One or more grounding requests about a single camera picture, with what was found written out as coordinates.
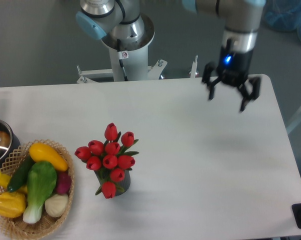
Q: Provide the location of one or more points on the dark grey ribbed vase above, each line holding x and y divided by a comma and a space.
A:
121, 186

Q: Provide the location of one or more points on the small yellow banana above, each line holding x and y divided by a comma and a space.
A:
4, 181

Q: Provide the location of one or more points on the blue plastic bag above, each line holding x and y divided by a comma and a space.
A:
283, 16

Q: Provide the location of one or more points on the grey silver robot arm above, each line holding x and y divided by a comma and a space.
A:
242, 21

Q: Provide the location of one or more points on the red tulip bouquet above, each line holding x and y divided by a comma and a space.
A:
112, 155

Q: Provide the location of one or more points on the woven wicker basket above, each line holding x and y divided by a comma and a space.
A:
16, 228

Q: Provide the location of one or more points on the yellow bell pepper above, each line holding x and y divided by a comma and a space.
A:
12, 204

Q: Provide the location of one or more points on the purple radish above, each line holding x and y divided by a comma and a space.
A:
63, 183

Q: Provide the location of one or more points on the green bok choy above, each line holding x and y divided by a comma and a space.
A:
41, 182

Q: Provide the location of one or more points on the yellow squash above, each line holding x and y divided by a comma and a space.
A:
42, 152

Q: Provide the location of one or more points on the dark green cucumber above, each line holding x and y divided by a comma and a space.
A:
20, 176

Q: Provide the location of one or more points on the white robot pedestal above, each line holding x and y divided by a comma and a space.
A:
128, 47

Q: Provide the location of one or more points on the white garlic bulb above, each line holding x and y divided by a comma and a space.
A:
56, 205

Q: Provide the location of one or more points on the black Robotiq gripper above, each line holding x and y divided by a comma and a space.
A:
234, 66

